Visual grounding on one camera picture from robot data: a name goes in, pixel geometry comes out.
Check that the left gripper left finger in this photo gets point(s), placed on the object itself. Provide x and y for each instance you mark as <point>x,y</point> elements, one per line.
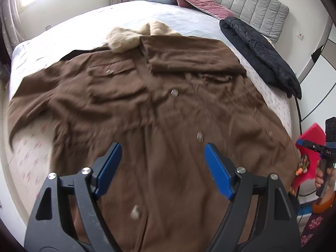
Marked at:
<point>51,227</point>

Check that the right hand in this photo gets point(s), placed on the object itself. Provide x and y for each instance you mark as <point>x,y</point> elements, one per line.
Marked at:
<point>324,179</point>

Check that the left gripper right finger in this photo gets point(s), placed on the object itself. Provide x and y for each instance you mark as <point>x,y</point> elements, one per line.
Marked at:
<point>260,215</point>

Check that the wall socket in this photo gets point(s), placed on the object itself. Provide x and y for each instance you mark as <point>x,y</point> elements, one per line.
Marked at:
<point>300,35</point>

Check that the red plastic stool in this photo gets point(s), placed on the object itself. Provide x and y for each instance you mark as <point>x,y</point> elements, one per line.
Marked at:
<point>309,158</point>

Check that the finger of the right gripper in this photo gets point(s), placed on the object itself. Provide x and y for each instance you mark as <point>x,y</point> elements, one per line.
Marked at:
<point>308,144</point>

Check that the front pink velvet pillow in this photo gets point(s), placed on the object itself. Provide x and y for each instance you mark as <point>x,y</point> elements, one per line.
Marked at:
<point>209,7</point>

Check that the grey quilted headboard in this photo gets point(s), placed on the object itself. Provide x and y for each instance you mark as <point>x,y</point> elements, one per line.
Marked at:
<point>266,16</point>

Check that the left grey curtain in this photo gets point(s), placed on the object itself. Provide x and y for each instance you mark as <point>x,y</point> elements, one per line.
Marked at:
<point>11,25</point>

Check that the brown button jacket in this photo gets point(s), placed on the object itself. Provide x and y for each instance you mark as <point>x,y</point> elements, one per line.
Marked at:
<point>163,101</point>

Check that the cherry print cloth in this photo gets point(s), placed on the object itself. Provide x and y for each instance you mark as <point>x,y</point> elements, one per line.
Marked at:
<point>32,145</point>

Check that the black puffer jacket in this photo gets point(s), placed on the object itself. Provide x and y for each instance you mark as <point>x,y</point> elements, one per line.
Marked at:
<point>261,55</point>

